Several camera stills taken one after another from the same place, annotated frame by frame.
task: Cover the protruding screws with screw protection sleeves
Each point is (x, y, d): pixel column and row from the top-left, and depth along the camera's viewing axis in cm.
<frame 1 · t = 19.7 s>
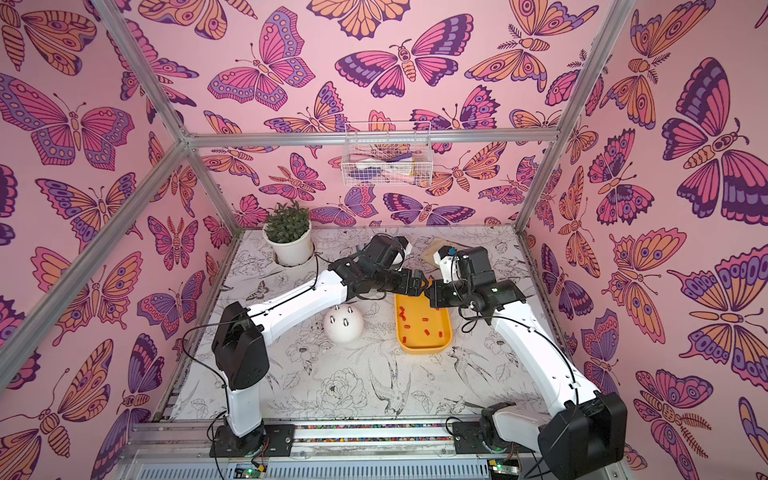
left hand: (421, 283, 81), fingers open
right hand: (428, 289, 78), fingers closed
white dome with screws: (343, 323, 85), point 11 cm above the table
yellow plastic tray: (422, 330, 94), on the table
green plant in white pot: (288, 232, 100), point 16 cm above the table

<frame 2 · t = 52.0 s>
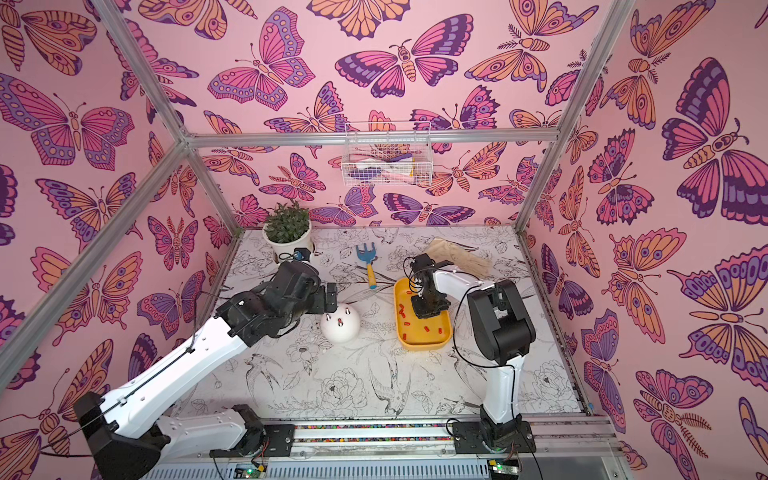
left hand: (324, 287, 75), fingers open
right hand: (426, 312, 97), fingers closed
blue yellow garden rake: (368, 256, 114), on the table
the other named things where they were.

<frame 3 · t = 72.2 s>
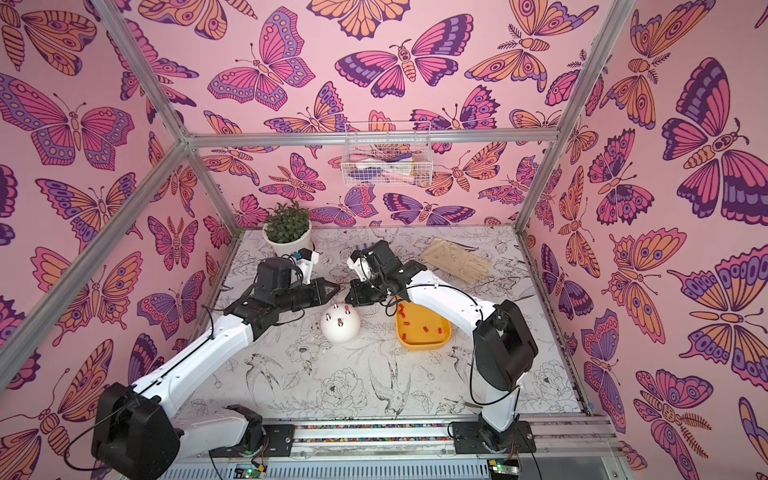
left hand: (343, 286, 79), fingers closed
right hand: (346, 296, 82), fingers closed
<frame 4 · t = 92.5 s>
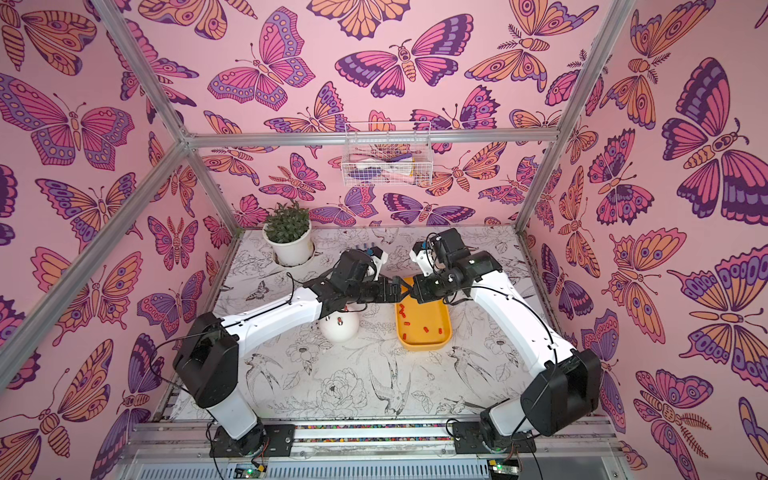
left hand: (405, 290, 81), fingers open
right hand: (414, 290, 78), fingers closed
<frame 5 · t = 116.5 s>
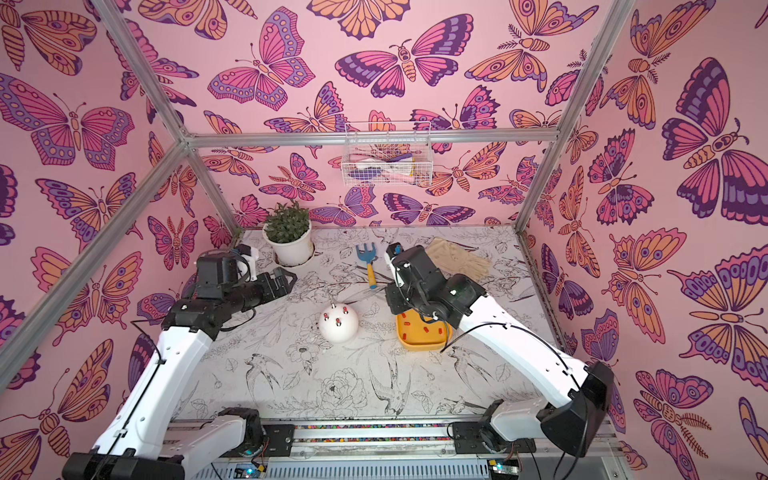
left hand: (286, 278, 76), fingers open
right hand: (393, 287, 74), fingers open
cream fabric work glove: (462, 251, 115), on the table
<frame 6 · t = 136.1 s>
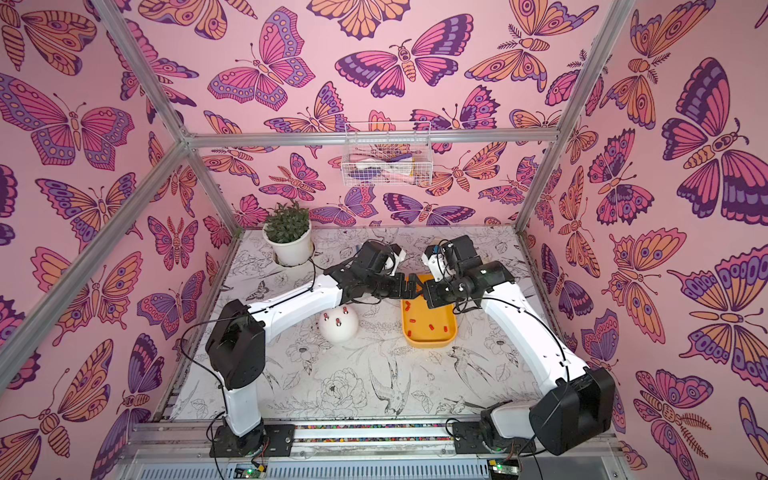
left hand: (418, 290, 83), fingers open
right hand: (427, 292, 78), fingers closed
